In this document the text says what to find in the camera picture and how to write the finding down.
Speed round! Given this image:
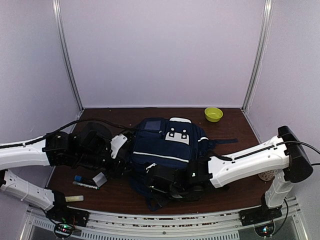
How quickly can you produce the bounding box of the left aluminium frame post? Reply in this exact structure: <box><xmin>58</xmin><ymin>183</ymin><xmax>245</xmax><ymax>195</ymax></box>
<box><xmin>52</xmin><ymin>0</ymin><xmax>84</xmax><ymax>116</ymax></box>

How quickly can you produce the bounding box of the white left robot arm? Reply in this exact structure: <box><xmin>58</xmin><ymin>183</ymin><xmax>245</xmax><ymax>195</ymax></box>
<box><xmin>0</xmin><ymin>122</ymin><xmax>129</xmax><ymax>222</ymax></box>

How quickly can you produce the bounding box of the aluminium frame post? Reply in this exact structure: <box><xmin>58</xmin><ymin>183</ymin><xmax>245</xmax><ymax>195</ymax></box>
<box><xmin>52</xmin><ymin>0</ymin><xmax>84</xmax><ymax>116</ymax></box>
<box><xmin>241</xmin><ymin>0</ymin><xmax>274</xmax><ymax>114</ymax></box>

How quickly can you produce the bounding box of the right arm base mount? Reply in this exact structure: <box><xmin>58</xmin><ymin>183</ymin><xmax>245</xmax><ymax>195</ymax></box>
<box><xmin>239</xmin><ymin>194</ymin><xmax>282</xmax><ymax>227</ymax></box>

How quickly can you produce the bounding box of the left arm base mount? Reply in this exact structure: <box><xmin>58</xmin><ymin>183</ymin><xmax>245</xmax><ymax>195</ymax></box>
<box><xmin>45</xmin><ymin>190</ymin><xmax>90</xmax><ymax>227</ymax></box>

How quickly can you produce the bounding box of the blue cap black marker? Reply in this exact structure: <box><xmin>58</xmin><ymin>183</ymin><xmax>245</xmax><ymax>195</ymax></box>
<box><xmin>74</xmin><ymin>175</ymin><xmax>96</xmax><ymax>185</ymax></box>

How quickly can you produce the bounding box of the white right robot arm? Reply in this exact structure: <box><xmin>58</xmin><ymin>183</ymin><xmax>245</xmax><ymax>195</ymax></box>
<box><xmin>145</xmin><ymin>125</ymin><xmax>314</xmax><ymax>221</ymax></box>

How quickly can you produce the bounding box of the white marker pen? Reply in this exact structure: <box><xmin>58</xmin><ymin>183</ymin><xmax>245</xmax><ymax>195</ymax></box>
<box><xmin>72</xmin><ymin>181</ymin><xmax>100</xmax><ymax>190</ymax></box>

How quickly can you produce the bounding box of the white power adapter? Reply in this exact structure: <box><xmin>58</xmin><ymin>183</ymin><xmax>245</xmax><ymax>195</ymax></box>
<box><xmin>92</xmin><ymin>172</ymin><xmax>107</xmax><ymax>188</ymax></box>

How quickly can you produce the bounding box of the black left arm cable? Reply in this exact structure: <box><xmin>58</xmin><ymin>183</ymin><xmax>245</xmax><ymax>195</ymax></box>
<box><xmin>0</xmin><ymin>119</ymin><xmax>137</xmax><ymax>151</ymax></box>

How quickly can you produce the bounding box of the front aluminium rail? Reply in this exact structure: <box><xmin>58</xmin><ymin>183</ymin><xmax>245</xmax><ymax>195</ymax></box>
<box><xmin>22</xmin><ymin>197</ymin><xmax>308</xmax><ymax>240</ymax></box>

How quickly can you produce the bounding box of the lime green bowl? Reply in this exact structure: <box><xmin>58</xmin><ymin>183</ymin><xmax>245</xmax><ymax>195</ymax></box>
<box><xmin>204</xmin><ymin>107</ymin><xmax>224</xmax><ymax>123</ymax></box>

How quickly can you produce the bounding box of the navy blue student backpack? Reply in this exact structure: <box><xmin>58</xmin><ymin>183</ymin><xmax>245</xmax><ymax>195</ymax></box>
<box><xmin>128</xmin><ymin>117</ymin><xmax>238</xmax><ymax>211</ymax></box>

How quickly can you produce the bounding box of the patterned mug orange inside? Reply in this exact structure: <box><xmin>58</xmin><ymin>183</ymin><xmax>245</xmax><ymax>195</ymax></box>
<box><xmin>258</xmin><ymin>169</ymin><xmax>278</xmax><ymax>182</ymax></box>

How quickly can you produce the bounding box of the pale yellow eraser stick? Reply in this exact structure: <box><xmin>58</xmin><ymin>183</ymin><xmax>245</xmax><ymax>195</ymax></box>
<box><xmin>65</xmin><ymin>195</ymin><xmax>84</xmax><ymax>202</ymax></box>

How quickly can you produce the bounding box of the right aluminium frame post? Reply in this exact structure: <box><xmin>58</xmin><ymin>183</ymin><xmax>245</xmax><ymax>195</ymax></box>
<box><xmin>241</xmin><ymin>0</ymin><xmax>274</xmax><ymax>114</ymax></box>

